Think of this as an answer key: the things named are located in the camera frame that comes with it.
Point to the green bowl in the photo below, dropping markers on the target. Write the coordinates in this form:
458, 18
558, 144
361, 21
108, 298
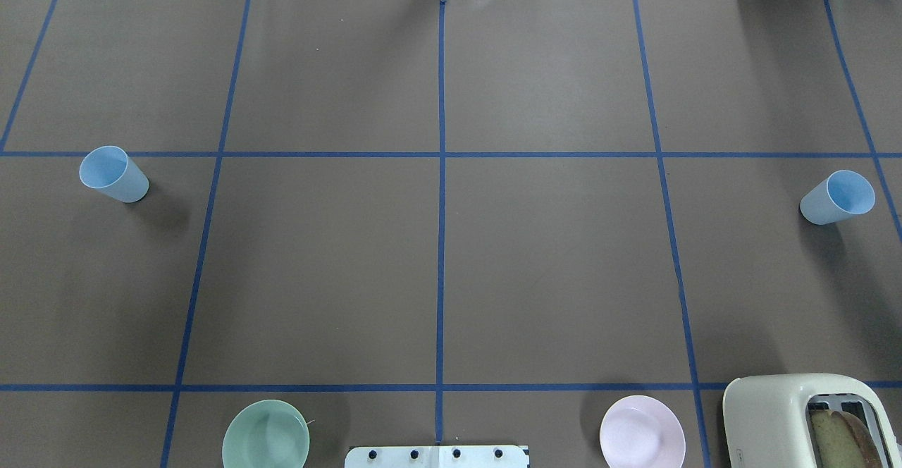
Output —
267, 433

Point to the pink bowl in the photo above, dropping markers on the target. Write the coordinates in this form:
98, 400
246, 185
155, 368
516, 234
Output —
640, 431

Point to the light blue cup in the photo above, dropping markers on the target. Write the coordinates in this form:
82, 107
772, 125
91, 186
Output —
843, 194
112, 172

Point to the cream toaster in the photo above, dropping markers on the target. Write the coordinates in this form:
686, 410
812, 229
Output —
767, 423

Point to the toast slice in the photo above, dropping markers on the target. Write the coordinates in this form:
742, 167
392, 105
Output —
843, 440

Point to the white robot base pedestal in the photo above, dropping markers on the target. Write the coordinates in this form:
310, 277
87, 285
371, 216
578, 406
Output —
439, 456

